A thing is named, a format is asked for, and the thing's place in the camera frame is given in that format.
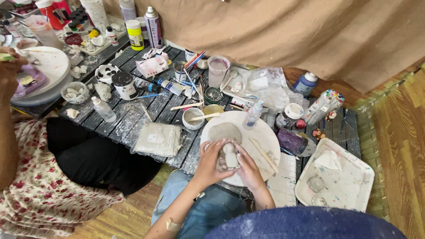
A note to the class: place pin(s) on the person's left hand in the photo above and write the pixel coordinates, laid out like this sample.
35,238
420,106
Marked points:
206,163

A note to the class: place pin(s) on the person's right hand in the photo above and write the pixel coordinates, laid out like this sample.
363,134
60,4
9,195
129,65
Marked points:
249,171

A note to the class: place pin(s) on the person's right fingers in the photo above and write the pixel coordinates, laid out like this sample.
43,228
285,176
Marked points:
239,152

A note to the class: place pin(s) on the grey clay figure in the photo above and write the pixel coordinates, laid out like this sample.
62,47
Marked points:
229,157

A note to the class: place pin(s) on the long wooden modelling stick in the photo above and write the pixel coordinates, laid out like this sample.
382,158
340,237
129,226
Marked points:
264,155

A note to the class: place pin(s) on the flat grey clay disc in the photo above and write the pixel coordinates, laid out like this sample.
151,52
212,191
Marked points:
225,132

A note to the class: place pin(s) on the white round turntable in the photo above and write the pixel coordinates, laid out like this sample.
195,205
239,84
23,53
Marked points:
262,132

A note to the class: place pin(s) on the small clear spray bottle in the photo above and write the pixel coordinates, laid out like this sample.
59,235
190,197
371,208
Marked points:
252,116

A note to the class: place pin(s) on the wooden spatula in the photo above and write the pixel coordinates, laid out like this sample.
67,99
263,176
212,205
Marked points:
206,116

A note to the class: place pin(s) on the yellow round lid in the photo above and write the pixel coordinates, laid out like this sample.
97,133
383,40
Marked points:
212,109

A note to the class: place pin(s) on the purple paint jar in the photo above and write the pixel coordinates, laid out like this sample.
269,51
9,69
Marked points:
292,142

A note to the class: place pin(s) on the white ridged sheet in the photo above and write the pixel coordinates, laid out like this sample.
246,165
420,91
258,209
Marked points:
282,186

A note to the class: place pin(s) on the white bowl of clay slip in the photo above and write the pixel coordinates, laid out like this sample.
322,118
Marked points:
192,122

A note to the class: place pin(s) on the clear jar with white lid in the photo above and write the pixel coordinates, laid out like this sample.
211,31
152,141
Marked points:
288,116

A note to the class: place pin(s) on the green glass dish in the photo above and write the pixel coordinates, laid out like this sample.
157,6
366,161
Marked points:
213,95

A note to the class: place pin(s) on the person's blue jeans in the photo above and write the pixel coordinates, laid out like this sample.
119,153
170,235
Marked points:
206,209

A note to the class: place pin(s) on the small red ball figure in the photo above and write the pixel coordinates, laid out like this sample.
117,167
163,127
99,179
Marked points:
300,124

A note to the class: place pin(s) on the flat wooden stick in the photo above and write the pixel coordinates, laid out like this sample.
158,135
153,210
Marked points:
186,106

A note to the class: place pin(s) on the crumpled clear plastic bag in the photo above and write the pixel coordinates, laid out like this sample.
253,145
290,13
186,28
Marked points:
272,88

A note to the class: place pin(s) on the small white rectangular tray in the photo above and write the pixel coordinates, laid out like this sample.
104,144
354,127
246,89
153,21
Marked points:
240,79

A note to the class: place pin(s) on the white spoon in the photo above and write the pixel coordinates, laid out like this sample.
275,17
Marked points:
229,80

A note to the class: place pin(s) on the small brown bear figurine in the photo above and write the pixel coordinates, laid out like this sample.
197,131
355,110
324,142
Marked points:
318,134

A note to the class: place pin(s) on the plastic bag of clay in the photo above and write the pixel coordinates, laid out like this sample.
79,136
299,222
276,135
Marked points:
159,139

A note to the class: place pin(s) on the grey clay flower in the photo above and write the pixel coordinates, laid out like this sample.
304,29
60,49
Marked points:
316,183

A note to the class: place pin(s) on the plastic cup of purple water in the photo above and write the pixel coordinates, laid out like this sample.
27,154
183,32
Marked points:
217,71

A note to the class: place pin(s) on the long blue brush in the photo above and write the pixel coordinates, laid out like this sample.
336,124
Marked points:
191,81

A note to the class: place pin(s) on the white crumpled tissue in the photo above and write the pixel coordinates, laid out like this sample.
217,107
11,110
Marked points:
328,160

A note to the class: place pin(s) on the black slatted low table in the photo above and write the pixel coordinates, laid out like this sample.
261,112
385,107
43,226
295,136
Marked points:
159,111

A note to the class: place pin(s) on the small grey clay shell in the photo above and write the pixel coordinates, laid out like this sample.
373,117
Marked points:
318,201

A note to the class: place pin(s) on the blue bottle with white cap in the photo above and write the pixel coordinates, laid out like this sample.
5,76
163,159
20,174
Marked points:
304,84

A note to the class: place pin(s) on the blue and white paint tube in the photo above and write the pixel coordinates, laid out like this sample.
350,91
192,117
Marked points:
171,86

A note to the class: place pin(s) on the pack of coloured markers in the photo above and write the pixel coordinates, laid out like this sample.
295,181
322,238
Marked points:
323,105

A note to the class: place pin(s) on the person's blue fuzzy top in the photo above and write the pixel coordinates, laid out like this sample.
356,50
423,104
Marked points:
305,224

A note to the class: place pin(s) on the small white and red figurine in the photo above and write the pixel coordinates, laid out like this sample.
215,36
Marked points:
331,115

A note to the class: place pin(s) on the metal tin can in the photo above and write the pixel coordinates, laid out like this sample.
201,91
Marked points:
180,72

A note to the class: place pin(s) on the thin wooden tool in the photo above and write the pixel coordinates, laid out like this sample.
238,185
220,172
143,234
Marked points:
146,112

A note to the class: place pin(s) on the blue thin tools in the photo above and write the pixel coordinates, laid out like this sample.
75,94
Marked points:
344,120

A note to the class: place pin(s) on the black paint tube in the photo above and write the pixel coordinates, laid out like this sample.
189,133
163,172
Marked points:
147,86

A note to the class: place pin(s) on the paint splattered white tray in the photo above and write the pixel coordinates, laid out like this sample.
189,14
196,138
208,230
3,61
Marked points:
352,186

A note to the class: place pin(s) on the metal key rings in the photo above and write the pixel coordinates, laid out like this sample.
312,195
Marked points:
130,107

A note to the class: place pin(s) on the pink tissue packet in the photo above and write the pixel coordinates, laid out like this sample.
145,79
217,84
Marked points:
152,65

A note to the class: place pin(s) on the green woven floor mat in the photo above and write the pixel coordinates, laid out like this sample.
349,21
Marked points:
368,132

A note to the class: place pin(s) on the white jar with black lid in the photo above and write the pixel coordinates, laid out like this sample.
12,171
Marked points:
124,86

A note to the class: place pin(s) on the beige hanging cloth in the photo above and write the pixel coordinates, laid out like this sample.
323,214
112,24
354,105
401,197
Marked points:
298,33

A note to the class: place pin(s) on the clear plastic squeeze bottle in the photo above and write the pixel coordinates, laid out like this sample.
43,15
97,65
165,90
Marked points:
103,110

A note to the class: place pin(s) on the white clay lump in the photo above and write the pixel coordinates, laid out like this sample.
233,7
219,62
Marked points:
103,91

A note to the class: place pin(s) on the silver and purple spray can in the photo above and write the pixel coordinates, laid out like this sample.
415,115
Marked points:
153,28

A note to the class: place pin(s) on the black and white spotted bowl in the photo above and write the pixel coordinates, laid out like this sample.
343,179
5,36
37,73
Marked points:
107,73

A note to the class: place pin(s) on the yellow paint bottle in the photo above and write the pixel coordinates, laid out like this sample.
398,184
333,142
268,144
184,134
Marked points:
135,35

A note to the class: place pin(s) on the large white work tray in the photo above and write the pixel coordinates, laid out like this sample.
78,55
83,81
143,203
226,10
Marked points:
114,36

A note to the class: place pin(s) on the small white bottle black cap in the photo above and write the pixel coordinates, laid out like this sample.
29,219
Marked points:
112,36

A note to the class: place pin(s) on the small white clay piece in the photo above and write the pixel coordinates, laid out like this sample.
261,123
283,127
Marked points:
72,113

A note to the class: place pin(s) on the patterned bowl of clay pieces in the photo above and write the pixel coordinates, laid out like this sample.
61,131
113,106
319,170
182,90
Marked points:
74,93

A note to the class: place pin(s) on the tall white bottle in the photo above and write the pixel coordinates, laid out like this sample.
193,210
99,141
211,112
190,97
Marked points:
128,10

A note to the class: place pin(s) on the white textured vase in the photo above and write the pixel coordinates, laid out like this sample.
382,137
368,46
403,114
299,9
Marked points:
96,15

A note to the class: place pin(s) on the large white turntable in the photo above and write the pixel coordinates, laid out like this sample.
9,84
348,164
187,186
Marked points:
54,71

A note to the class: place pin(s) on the set of black lidded paint pots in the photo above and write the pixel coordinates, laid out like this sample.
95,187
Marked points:
77,18

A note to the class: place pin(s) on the purple plastic palette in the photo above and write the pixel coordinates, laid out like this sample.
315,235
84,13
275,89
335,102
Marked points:
31,81

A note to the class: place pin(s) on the cloudy plastic cup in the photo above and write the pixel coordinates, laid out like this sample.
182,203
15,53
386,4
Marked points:
43,31

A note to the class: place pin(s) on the red paint bottle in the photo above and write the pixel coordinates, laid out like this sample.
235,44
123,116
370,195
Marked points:
49,13

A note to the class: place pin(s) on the green clay piece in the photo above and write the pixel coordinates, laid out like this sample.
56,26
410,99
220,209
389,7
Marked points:
6,57

